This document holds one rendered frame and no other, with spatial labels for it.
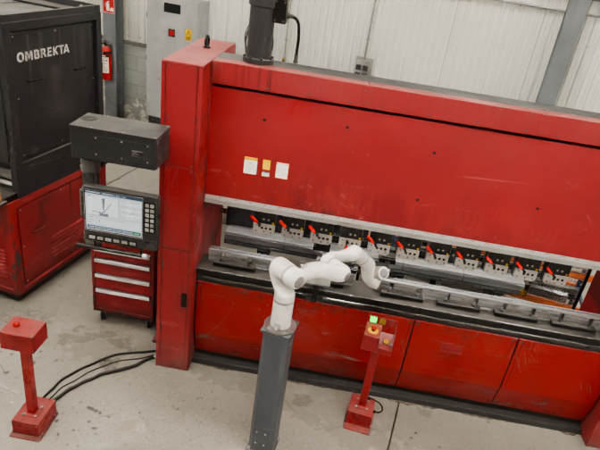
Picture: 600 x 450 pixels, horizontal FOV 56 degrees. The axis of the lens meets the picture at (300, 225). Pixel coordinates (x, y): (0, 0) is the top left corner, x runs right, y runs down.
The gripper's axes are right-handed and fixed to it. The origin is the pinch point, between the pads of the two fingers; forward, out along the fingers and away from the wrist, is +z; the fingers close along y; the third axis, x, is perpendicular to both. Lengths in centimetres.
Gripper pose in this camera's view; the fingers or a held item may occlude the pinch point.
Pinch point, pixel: (359, 270)
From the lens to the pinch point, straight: 398.0
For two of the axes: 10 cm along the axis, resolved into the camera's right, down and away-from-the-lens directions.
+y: -0.8, -10.0, 0.0
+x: -9.1, 0.7, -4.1
